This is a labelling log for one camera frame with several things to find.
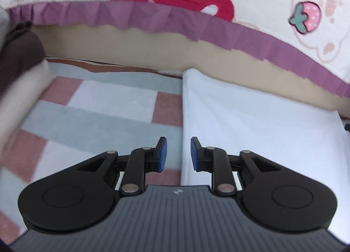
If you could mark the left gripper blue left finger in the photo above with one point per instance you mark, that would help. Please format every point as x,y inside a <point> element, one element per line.
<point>142,161</point>

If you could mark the checkered pink grey blanket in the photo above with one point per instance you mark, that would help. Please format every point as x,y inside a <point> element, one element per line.
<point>82,114</point>

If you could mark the cream folded garment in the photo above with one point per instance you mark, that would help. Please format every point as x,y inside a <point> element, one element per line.
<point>20,96</point>

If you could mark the grey folded garment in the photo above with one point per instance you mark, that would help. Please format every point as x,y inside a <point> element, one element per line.
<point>5,25</point>

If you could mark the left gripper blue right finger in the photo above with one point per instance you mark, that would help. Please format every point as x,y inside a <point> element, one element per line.
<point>215,161</point>

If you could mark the white garment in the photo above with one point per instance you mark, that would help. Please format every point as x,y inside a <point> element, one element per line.
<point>303,138</point>

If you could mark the white cartoon print quilt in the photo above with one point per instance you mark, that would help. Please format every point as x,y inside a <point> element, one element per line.
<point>294,48</point>

